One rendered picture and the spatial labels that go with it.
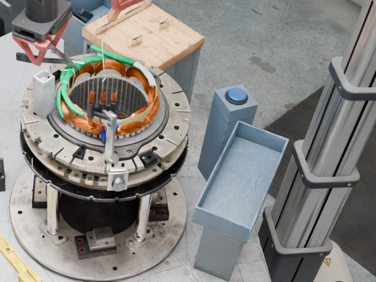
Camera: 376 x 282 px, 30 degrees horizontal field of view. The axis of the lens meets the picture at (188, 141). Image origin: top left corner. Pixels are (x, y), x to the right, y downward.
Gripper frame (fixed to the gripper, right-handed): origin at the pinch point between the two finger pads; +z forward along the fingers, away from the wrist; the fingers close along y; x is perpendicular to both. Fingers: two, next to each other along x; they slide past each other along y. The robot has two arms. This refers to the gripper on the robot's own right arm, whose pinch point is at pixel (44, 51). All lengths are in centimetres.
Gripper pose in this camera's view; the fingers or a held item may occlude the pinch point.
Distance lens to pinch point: 134.3
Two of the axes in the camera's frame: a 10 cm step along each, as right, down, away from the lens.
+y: -3.7, 6.7, -6.5
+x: 9.2, 3.4, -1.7
